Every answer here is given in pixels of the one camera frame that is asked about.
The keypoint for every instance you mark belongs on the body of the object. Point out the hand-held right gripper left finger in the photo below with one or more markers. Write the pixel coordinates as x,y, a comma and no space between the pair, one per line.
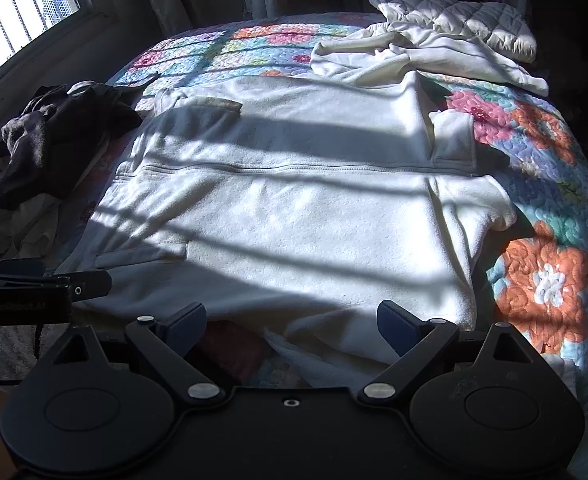
187,319

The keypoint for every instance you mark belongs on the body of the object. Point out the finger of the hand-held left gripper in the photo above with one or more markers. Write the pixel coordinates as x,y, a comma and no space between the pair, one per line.
91,285

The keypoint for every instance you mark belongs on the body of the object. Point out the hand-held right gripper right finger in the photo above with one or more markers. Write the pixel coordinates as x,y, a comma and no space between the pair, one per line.
393,321

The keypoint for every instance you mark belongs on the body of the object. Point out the white fleece jacket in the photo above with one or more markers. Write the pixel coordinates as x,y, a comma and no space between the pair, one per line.
294,210

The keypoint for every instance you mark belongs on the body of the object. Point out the pile of light clothes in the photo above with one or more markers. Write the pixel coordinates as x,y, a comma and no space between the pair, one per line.
23,230

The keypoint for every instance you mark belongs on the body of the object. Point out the dark brown garment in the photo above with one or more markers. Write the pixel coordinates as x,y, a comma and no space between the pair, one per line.
58,135

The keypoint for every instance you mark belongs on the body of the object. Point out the floral patchwork quilt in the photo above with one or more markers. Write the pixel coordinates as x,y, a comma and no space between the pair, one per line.
539,260

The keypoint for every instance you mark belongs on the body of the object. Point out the cream long-sleeve shirt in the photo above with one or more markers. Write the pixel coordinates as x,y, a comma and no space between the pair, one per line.
424,52

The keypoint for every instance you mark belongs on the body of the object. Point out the white quilted pillow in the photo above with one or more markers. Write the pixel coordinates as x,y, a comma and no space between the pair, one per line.
466,20

